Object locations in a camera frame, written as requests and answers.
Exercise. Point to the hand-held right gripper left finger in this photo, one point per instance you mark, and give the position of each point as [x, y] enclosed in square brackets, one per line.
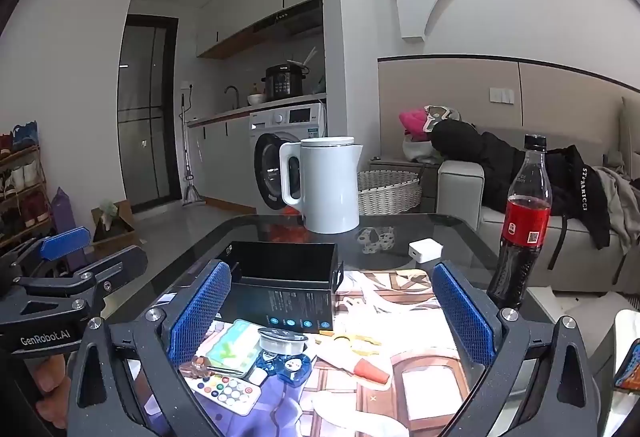
[200, 312]

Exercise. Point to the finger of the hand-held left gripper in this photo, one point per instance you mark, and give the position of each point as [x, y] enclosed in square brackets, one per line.
[65, 243]
[120, 264]

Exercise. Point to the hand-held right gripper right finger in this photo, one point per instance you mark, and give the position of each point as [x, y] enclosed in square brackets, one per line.
[462, 312]

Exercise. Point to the green and white earplug box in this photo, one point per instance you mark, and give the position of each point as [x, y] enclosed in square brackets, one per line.
[232, 347]

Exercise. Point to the black cardboard box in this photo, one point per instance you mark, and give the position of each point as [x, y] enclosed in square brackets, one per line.
[280, 302]

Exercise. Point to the yellow plastic clip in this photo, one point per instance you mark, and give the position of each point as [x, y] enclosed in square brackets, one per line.
[350, 342]

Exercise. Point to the person's left hand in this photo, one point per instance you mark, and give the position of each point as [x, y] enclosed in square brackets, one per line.
[50, 379]

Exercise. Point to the purple bag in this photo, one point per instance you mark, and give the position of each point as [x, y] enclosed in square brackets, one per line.
[65, 217]

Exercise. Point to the brown cardboard box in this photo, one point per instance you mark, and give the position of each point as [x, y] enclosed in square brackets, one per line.
[117, 229]

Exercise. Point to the white charger cube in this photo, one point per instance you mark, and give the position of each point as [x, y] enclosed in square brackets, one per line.
[425, 251]

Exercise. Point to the wooden shoe rack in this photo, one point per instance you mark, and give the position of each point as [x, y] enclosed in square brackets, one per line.
[22, 182]

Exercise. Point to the white remote with coloured buttons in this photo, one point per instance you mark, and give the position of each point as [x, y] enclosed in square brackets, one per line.
[225, 392]

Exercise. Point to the light grey sofa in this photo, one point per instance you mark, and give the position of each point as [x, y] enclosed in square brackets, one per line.
[500, 224]

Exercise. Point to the mop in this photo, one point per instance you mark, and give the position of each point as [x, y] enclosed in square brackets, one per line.
[190, 187]

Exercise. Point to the blue acrylic charm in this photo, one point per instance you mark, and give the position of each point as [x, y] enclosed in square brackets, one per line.
[292, 368]

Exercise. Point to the white tube with orange cap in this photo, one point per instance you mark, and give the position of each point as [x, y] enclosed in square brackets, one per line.
[370, 372]

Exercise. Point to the cola bottle with red label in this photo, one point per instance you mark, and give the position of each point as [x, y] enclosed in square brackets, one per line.
[525, 217]

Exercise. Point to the white woven basket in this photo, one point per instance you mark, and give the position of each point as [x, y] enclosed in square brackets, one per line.
[390, 192]

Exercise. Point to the dark glass door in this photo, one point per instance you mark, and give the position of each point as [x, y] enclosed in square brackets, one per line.
[147, 117]

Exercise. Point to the black jacket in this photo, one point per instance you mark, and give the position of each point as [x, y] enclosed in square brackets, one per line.
[480, 157]

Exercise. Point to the white kitchen counter cabinet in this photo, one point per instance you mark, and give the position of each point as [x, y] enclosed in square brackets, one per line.
[225, 142]

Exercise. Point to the white bag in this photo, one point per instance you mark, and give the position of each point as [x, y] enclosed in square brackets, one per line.
[417, 149]

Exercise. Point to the white electric kettle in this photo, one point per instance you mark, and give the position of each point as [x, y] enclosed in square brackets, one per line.
[330, 187]

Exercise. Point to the grey garment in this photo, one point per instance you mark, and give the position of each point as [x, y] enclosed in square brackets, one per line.
[617, 197]

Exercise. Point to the pink knit hat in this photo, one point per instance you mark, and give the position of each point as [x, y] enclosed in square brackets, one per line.
[412, 122]

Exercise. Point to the patterned white hat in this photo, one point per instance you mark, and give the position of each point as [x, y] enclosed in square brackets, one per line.
[440, 114]

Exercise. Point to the black kitchen faucet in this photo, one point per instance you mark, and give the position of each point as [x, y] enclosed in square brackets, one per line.
[232, 89]

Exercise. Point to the white bowl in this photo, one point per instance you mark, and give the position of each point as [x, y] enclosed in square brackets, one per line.
[256, 99]

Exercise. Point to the white washing machine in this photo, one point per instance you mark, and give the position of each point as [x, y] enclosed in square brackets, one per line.
[300, 122]

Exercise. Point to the black pressure cooker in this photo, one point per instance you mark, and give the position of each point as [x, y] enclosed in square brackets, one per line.
[284, 82]

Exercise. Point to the white kitchen utensils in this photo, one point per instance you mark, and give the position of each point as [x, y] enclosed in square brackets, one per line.
[307, 59]

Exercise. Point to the range hood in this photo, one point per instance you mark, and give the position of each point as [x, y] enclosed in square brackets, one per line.
[290, 19]

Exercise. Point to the white wall switch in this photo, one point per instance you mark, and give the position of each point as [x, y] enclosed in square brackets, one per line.
[501, 95]

